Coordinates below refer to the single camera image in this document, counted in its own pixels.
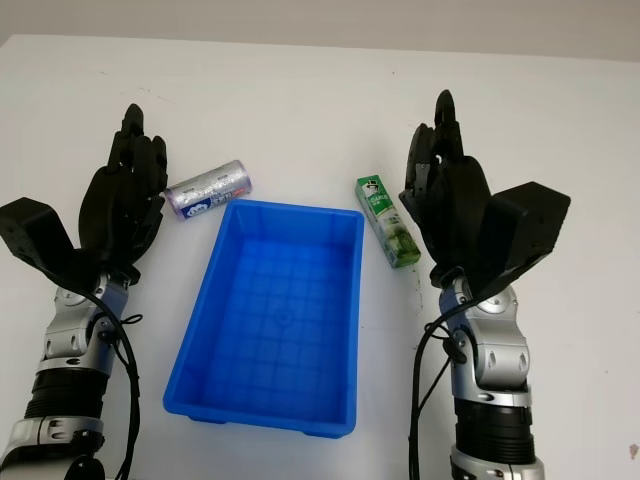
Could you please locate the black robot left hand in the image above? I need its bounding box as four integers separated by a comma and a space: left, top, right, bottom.
78, 103, 169, 275

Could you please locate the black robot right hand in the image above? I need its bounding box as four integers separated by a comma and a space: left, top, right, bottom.
398, 89, 494, 289

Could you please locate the green toothpaste box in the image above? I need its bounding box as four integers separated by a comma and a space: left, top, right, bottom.
355, 175, 421, 270

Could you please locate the blue plastic tray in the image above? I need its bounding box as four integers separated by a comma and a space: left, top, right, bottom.
162, 199, 366, 440

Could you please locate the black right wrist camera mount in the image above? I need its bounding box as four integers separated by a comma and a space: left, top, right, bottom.
467, 180, 572, 302

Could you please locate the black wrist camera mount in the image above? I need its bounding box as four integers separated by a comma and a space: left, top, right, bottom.
0, 197, 104, 292
467, 180, 572, 302

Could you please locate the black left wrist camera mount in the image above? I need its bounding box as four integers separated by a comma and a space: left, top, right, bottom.
0, 197, 104, 292

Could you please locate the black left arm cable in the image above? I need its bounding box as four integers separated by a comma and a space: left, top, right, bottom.
82, 293, 145, 480

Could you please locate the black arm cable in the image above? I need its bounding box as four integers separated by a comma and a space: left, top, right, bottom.
408, 293, 477, 480
82, 293, 145, 480

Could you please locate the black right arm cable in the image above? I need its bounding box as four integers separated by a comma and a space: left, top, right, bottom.
408, 293, 477, 480

